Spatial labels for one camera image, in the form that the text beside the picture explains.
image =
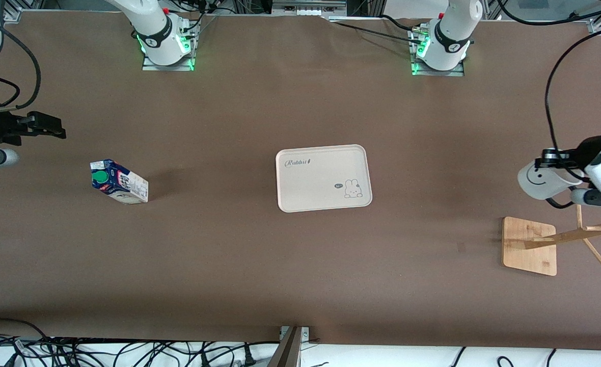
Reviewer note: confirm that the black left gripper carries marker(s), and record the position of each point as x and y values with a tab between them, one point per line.
587	149

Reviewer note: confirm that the blue milk carton green cap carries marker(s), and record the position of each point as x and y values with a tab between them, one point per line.
127	186

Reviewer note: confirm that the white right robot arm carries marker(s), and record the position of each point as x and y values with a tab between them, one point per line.
160	35

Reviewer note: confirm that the wooden cup rack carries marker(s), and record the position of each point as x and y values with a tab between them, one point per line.
529	255

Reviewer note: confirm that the cream tray with rabbit print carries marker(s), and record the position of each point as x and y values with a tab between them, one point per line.
321	183

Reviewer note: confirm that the white power strip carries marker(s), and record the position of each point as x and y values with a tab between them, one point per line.
308	9

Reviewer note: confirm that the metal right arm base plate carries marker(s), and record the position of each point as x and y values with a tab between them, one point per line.
150	67

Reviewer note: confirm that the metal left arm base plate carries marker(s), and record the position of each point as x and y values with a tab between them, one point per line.
458	73

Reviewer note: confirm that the small metal post bracket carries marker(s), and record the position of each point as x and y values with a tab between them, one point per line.
306	334

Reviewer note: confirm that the aluminium camera post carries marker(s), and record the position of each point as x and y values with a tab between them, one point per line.
288	351

